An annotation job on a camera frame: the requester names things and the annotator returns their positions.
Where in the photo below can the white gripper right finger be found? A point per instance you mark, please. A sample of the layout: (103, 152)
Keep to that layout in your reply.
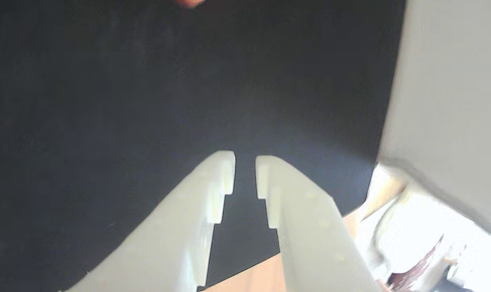
(310, 243)

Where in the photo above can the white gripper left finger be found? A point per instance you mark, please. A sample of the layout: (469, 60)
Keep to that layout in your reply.
(168, 235)

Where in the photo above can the brown square toy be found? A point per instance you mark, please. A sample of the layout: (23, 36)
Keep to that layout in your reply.
(190, 3)

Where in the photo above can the dark reddish background object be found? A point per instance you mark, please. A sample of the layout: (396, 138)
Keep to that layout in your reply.
(415, 267)

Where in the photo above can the black desk mat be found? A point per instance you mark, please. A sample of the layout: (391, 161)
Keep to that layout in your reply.
(107, 101)

